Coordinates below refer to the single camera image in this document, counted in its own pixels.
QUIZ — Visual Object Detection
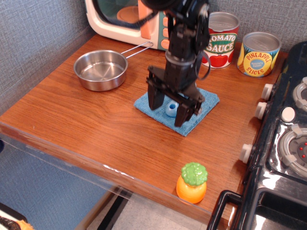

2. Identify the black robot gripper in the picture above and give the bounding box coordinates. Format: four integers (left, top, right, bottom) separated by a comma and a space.
146, 51, 205, 127

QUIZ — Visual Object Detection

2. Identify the blue spoon with grey bowl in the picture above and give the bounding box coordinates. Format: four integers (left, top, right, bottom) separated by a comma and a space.
165, 98, 181, 118

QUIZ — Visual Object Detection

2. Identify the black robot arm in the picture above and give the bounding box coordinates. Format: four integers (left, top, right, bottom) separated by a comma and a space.
143, 0, 210, 127

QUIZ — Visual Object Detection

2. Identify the blue folded towel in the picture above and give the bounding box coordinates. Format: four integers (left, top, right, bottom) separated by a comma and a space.
134, 88, 220, 137

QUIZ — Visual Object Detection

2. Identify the small steel pan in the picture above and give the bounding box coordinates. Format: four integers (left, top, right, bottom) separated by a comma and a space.
73, 41, 154, 92

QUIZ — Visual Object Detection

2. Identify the orange toy fruit green top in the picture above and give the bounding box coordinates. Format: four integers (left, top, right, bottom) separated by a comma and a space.
176, 162, 208, 204

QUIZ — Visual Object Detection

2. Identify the white stove knob lower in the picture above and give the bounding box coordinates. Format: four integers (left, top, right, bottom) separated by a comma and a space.
239, 144, 253, 164

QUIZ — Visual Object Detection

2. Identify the white stove knob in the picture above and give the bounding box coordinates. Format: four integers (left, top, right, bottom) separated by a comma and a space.
254, 102, 267, 120
261, 84, 274, 101
239, 144, 253, 164

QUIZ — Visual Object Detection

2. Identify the white stove knob middle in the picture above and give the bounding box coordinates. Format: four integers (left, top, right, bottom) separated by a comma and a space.
254, 102, 267, 120

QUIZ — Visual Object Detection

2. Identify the toy microwave oven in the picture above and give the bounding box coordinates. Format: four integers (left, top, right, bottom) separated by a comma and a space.
84, 0, 169, 50

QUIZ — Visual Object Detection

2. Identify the tomato sauce can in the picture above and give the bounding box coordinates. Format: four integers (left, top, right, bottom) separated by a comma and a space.
202, 11, 240, 69

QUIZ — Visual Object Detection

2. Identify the white stove knob upper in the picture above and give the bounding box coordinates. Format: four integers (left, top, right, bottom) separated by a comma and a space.
261, 84, 274, 101

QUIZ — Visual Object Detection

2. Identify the pineapple slices can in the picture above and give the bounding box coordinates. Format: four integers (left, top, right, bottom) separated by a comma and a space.
237, 32, 282, 78

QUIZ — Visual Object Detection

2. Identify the black toy stove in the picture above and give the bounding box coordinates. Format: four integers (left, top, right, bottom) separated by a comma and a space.
207, 42, 307, 230

